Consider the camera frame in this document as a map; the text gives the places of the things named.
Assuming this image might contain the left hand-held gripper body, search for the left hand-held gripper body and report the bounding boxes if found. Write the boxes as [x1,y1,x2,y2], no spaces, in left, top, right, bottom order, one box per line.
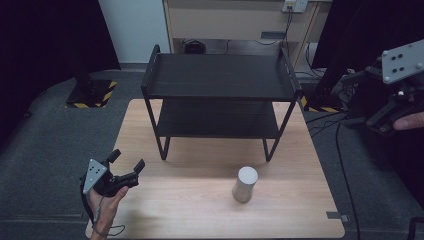
[81,158,140,198]

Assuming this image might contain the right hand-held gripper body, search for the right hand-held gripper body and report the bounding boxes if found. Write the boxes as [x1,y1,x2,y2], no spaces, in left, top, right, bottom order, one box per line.
[343,39,424,138]

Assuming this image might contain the white cylindrical cup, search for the white cylindrical cup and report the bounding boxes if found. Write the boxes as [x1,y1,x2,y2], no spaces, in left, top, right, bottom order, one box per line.
[231,165,260,205]

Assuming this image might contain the black two-tier shelf rack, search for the black two-tier shelf rack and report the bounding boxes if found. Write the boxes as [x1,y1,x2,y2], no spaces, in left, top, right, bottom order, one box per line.
[141,44,304,163]

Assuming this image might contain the person's left hand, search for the person's left hand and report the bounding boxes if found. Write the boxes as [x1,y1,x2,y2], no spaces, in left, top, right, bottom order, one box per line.
[87,185,130,240]

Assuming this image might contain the person's right hand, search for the person's right hand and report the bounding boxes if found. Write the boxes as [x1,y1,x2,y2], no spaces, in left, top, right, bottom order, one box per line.
[392,111,424,131]

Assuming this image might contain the black stand base hazard stripes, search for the black stand base hazard stripes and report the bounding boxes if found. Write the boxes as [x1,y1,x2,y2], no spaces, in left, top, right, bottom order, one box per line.
[300,94,342,114]
[65,77,119,110]

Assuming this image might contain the dark curtain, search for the dark curtain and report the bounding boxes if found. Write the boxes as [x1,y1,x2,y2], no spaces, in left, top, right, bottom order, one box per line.
[0,0,122,148]
[311,0,424,71]

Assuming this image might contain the grey tape piece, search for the grey tape piece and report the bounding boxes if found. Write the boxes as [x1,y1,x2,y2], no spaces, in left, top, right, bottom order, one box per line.
[325,211,351,223]

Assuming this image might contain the small black device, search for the small black device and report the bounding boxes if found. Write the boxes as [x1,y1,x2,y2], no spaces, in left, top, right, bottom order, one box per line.
[184,39,206,55]

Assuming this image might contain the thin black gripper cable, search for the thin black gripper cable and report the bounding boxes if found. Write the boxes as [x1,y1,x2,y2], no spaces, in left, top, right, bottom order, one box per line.
[79,178,127,238]

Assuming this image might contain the black floor cable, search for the black floor cable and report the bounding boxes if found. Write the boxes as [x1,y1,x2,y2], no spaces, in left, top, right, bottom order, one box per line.
[305,111,363,240]

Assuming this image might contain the black cable from outlet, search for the black cable from outlet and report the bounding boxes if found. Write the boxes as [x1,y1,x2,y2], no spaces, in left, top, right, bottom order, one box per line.
[254,7,294,48]

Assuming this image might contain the white wall power outlet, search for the white wall power outlet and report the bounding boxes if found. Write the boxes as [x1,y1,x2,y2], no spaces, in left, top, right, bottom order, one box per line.
[281,0,309,14]

